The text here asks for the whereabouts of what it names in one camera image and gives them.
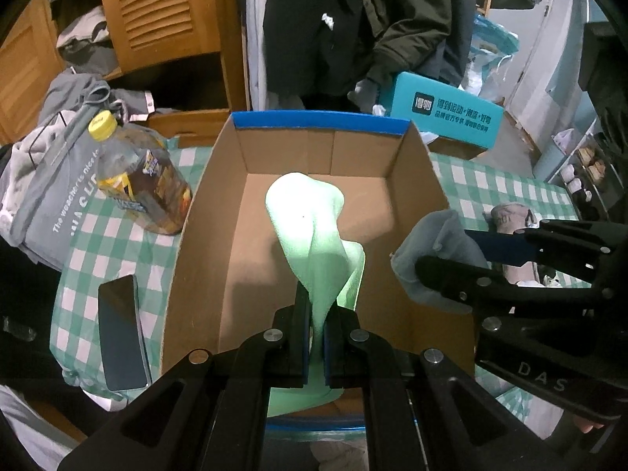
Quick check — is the blue plastic bag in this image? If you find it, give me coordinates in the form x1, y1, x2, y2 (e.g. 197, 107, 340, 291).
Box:
468, 12, 521, 94

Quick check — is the light grey hanging garment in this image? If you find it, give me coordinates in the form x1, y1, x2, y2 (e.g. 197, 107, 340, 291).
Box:
243, 0, 270, 111

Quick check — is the grey printed sweatshirt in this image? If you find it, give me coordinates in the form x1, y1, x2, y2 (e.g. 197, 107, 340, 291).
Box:
10, 108, 128, 270

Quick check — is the pinkish grey sock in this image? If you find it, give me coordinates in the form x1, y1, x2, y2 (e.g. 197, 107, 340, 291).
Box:
491, 203, 545, 285

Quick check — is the tea bottle with yellow cap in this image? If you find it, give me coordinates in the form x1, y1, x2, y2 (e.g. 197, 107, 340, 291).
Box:
88, 110, 193, 235

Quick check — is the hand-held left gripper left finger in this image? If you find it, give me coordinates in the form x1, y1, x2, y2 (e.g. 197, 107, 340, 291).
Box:
56, 282, 315, 471

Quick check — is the grey clothes pile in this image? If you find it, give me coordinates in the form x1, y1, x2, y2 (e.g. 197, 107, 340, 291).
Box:
56, 7, 119, 74

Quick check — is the wooden louvred wardrobe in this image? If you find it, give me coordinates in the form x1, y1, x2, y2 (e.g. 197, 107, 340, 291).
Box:
0, 0, 251, 148

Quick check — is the green white checkered tablecloth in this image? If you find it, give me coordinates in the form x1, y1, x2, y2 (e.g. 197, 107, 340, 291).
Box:
49, 132, 582, 433

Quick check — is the blue-sided cardboard box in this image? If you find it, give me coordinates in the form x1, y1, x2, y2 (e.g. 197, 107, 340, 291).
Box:
159, 112, 479, 435

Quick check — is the black smartphone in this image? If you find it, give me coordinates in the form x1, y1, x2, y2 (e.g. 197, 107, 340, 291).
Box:
97, 275, 153, 392

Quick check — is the person's right hand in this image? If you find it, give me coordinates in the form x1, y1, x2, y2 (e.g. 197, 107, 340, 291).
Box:
559, 405, 609, 435

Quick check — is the teal printed box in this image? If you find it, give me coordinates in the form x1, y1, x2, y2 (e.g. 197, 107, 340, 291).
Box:
380, 71, 506, 150

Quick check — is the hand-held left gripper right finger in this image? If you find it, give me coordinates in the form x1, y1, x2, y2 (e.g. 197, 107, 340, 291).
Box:
321, 304, 545, 471

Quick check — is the shoe rack with white shoes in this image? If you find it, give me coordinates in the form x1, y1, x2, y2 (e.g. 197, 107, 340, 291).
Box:
542, 128, 609, 221

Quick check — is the grey hoodie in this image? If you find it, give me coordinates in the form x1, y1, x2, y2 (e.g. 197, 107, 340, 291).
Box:
39, 73, 158, 126

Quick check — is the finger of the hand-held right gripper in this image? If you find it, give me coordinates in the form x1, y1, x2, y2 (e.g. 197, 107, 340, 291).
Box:
416, 254, 618, 335
465, 220, 620, 284

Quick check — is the light green cloth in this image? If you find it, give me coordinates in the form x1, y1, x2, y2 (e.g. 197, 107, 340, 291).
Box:
265, 172, 366, 415

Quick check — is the dark hanging jacket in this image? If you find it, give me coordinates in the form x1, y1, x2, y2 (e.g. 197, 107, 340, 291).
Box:
262, 0, 472, 109

